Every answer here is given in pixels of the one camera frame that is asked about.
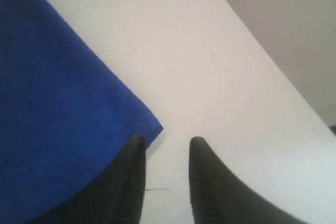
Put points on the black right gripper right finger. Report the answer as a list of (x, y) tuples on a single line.
[(218, 196)]

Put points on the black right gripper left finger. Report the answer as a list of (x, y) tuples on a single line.
[(115, 196)]

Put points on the blue terry towel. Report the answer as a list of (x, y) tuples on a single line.
[(64, 115)]

